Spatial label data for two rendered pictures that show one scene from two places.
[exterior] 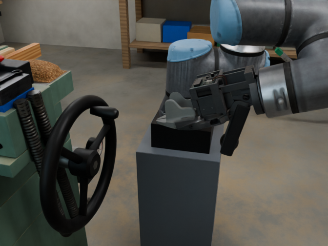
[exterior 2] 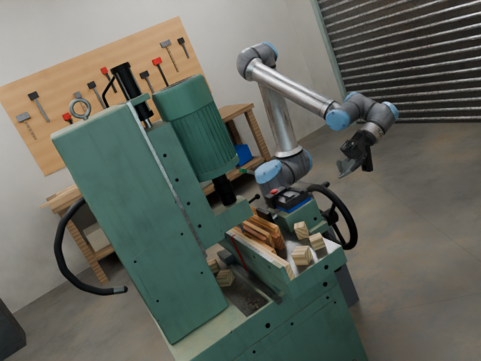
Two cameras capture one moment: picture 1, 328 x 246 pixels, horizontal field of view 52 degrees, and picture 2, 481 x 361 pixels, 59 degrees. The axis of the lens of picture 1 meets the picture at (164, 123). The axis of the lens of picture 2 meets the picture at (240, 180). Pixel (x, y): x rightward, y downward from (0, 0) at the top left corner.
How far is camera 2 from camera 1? 1.36 m
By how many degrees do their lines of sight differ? 34
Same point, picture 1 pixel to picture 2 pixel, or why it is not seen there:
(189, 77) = (283, 183)
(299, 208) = not seen: hidden behind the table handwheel
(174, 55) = (268, 175)
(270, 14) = (353, 109)
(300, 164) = not seen: hidden behind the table
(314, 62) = (379, 114)
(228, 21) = (346, 117)
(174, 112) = (346, 165)
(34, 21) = not seen: outside the picture
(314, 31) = (367, 107)
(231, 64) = (294, 162)
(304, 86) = (383, 122)
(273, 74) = (371, 126)
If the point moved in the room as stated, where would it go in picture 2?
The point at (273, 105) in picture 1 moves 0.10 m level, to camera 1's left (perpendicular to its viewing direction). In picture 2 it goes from (379, 135) to (366, 146)
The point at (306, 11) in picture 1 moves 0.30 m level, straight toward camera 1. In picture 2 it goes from (360, 102) to (410, 104)
